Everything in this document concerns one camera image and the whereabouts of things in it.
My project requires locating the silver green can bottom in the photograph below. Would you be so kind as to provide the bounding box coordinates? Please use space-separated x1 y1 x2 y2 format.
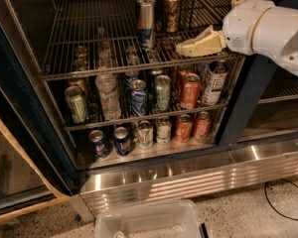
137 120 153 150

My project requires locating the steel fridge base grille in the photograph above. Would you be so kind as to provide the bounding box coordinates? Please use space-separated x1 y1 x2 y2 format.
80 138 298 215

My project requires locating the blue pepsi can left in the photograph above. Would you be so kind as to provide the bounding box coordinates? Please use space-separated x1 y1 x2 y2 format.
88 130 108 158

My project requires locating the clear water bottle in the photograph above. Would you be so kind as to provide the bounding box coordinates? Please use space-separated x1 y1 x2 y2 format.
95 73 121 120

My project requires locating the white can bottom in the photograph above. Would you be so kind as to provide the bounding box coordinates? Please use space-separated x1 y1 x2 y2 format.
156 116 172 145

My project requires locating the orange can bottom left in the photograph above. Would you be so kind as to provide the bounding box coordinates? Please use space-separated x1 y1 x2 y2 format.
176 114 193 143

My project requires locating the clear plastic bin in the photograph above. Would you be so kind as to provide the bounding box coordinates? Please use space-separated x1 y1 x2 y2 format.
94 200 203 238

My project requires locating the green can left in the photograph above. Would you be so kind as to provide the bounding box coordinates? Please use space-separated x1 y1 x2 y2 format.
65 85 87 124

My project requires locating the blue pepsi can right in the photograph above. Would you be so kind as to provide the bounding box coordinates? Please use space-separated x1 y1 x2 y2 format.
114 127 130 156

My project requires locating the blue pepsi can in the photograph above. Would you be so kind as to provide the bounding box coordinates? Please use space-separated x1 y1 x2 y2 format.
88 130 108 158
114 127 130 156

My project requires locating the gold can back left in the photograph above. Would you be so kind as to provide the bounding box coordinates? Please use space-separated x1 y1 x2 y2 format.
68 78 88 96

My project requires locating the orange can bottom right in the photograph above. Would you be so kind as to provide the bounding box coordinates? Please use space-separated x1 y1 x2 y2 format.
193 111 212 140

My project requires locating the silver blue energy drink can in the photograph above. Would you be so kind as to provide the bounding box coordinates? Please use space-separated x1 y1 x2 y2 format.
136 0 156 50

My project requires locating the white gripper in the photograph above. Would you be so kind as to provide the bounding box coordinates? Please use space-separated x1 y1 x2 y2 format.
176 0 275 58

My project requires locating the blue white striped can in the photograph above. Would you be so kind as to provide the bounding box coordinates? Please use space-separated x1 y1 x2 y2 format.
130 79 147 116

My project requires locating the middle wire shelf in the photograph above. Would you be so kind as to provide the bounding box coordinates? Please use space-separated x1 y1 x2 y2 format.
63 97 228 132

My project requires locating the green patterned can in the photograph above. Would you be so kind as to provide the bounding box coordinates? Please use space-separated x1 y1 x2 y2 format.
155 75 171 111

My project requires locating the orange brown tall can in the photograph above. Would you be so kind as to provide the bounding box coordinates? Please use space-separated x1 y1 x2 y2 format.
163 0 182 33

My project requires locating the top wire shelf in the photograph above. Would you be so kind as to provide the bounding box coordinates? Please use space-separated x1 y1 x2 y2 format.
41 0 243 81

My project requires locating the black floor cable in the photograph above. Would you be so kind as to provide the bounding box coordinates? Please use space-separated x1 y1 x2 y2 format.
263 174 298 222

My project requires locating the white label bottle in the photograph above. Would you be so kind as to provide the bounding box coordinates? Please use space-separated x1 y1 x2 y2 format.
202 60 227 106

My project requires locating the orange soda can middle shelf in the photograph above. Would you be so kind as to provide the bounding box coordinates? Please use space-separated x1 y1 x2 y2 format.
180 73 201 110

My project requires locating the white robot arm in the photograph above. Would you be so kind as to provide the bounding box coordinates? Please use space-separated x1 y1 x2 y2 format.
176 0 298 76

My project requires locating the glass fridge door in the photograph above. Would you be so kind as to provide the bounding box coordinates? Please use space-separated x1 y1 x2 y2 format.
0 72 73 225

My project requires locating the right compartment wire shelf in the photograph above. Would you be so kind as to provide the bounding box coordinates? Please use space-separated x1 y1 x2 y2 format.
259 68 298 104

